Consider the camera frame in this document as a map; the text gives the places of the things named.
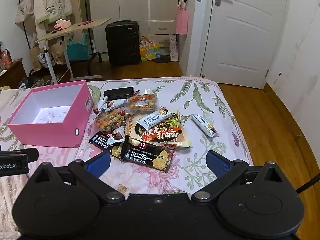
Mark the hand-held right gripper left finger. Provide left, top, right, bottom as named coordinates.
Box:
left=29, top=152, right=125, bottom=203

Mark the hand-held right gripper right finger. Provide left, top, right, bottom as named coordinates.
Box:
left=191, top=150, right=284, bottom=203

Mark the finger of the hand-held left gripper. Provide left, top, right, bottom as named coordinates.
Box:
left=0, top=148, right=39, bottom=163

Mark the pink cardboard box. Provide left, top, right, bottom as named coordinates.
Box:
left=7, top=80, right=94, bottom=148

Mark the clear bag of mixed crackers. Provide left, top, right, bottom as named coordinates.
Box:
left=95, top=107, right=128, bottom=133

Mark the black soda cracker packet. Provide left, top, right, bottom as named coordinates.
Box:
left=119, top=135, right=175, bottom=173
left=89, top=131, right=125, bottom=159

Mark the white snack bar packet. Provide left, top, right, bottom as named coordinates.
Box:
left=107, top=126, right=126, bottom=143
left=136, top=107, right=175, bottom=131
left=191, top=114, right=220, bottom=138
left=94, top=97, right=129, bottom=114

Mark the large noodle packet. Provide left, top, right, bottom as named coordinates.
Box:
left=124, top=109, right=192, bottom=151

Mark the floral bedsheet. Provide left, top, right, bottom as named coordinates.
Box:
left=0, top=76, right=254, bottom=240

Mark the flat black box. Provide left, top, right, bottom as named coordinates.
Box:
left=103, top=86, right=134, bottom=101

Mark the clear cracker tray red label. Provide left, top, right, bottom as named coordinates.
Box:
left=126, top=92, right=160, bottom=116

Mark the dark wooden cabinet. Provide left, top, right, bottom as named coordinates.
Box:
left=0, top=58, right=27, bottom=89

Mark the brown paper bag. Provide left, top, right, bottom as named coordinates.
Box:
left=28, top=40, right=67, bottom=71

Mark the teal bag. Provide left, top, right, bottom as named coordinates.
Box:
left=66, top=33, right=89, bottom=62

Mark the white plastic bag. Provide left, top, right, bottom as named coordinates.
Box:
left=169, top=36, right=179, bottom=62

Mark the black suitcase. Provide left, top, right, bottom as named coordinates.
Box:
left=105, top=21, right=141, bottom=67

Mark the colourful gift bag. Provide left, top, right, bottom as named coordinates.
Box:
left=139, top=37, right=161, bottom=62

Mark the white door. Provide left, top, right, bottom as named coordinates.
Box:
left=200, top=0, right=293, bottom=89

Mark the pink tissue box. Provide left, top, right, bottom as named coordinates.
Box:
left=54, top=19, right=71, bottom=31

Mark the canvas tote bag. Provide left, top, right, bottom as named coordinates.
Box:
left=15, top=0, right=34, bottom=26

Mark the pink paper bag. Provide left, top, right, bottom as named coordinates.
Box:
left=175, top=7, right=189, bottom=35

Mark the white fluffy coat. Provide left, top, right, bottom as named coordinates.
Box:
left=33, top=0, right=73, bottom=51

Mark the white wardrobe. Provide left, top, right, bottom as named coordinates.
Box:
left=87, top=0, right=179, bottom=61

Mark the black cable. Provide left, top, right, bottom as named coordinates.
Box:
left=296, top=172, right=320, bottom=194

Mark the white frame with teal fabric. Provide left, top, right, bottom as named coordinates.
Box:
left=35, top=18, right=112, bottom=85

